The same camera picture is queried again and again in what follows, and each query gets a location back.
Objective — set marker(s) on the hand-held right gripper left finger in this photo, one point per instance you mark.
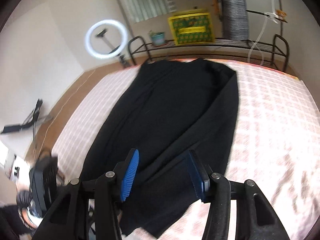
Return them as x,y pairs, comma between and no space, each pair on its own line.
128,177

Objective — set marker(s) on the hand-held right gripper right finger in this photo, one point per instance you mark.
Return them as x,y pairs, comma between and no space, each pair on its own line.
197,177

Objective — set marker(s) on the black sweater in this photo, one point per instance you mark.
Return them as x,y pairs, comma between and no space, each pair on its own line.
170,105

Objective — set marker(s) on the person's left forearm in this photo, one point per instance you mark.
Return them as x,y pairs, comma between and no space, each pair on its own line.
10,225

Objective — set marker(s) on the black metal clothes rack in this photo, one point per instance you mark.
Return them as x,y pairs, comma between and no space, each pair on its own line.
265,46

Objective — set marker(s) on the person's left hand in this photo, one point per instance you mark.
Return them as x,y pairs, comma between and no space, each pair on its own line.
35,221

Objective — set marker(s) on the black tripod stand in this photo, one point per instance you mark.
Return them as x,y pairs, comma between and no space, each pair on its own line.
37,110

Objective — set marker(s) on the pink checked bed cover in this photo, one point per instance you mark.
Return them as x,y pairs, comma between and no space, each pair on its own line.
270,130

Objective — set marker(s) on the potted plant in teal pot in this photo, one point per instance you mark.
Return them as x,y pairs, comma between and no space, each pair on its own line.
158,39

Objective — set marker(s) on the yellow green patterned box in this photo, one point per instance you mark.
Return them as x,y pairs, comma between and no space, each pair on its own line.
192,30

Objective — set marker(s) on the grey plaid coat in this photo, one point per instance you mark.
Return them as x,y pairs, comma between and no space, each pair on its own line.
233,12

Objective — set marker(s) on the green striped hanging cloth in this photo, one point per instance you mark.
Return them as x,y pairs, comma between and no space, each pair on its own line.
145,2

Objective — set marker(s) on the white clip lamp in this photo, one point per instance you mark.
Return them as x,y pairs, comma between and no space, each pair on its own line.
273,17

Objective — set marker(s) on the brown teddy bear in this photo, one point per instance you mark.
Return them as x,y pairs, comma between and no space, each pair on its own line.
282,13

